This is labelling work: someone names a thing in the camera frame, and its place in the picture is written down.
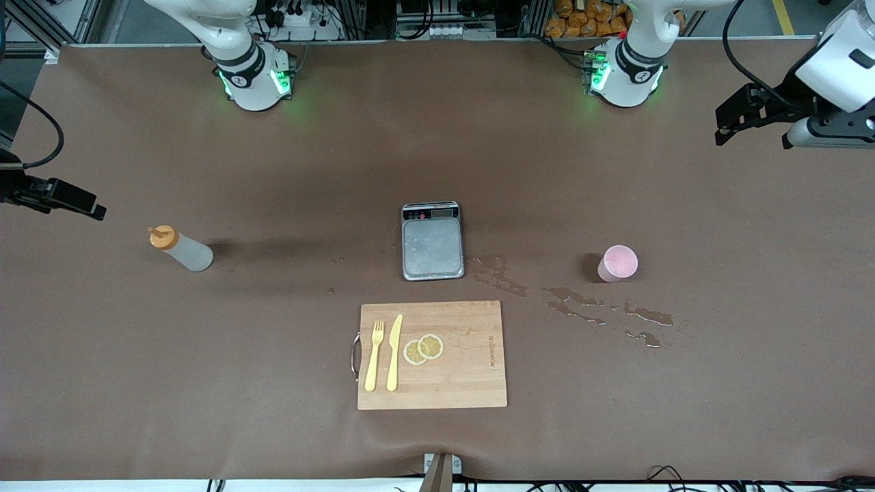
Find translucent sauce bottle orange cap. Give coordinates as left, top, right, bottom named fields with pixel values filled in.
left=148, top=225, right=214, bottom=273

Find pink plastic cup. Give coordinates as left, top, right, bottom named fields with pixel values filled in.
left=597, top=245, right=639, bottom=283

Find pile of orange packets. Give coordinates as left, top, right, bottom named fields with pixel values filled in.
left=545, top=0, right=633, bottom=38

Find white power strip black plugs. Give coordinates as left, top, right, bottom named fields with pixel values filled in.
left=263, top=0, right=342, bottom=42

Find yellow plastic fork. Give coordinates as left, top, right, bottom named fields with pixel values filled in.
left=364, top=320, right=385, bottom=393

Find white labelled device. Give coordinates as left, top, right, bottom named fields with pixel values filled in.
left=396, top=19, right=498, bottom=40

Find yellow plastic knife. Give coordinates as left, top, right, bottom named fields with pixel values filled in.
left=386, top=314, right=404, bottom=392

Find silver digital kitchen scale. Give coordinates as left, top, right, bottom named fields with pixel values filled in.
left=401, top=201, right=466, bottom=282

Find wooden cutting board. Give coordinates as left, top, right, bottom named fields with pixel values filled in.
left=351, top=301, right=509, bottom=411

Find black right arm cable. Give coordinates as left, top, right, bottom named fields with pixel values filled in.
left=0, top=81, right=65, bottom=169

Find aluminium frame profile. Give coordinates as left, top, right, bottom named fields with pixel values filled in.
left=0, top=0, right=103, bottom=64

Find metal mount bracket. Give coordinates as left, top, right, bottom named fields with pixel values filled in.
left=422, top=452, right=463, bottom=492

